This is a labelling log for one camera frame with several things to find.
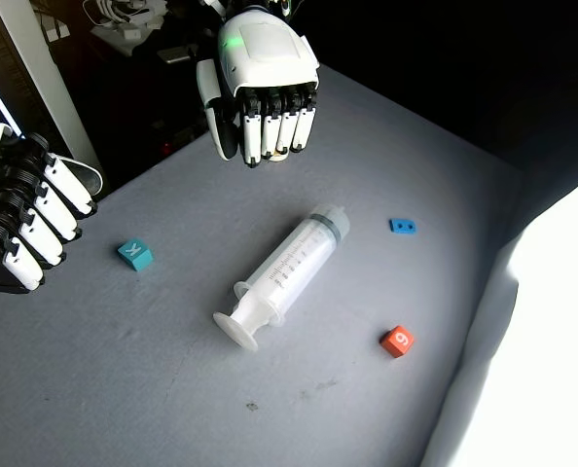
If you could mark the white vertical post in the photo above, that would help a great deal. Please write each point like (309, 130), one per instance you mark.
(41, 73)

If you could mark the white paper tags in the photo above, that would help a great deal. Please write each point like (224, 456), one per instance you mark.
(58, 30)

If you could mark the black backdrop panel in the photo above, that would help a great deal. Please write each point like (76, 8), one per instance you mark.
(464, 58)

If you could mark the silver flat device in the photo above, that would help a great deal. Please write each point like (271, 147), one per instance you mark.
(177, 56)

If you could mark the teal letter K block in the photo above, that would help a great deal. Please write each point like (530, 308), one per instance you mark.
(135, 255)

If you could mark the small blue two-hole block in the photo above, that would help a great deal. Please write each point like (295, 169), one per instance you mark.
(402, 226)

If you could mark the white box pile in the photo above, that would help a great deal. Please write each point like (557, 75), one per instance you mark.
(123, 34)

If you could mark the small beige round object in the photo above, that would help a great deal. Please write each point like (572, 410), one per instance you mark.
(278, 156)

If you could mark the large clear plastic syringe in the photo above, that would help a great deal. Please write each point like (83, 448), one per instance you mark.
(294, 258)

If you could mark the grey table cloth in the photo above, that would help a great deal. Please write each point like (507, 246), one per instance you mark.
(123, 365)

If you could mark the orange number 9 block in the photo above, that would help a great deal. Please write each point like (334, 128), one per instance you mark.
(397, 340)

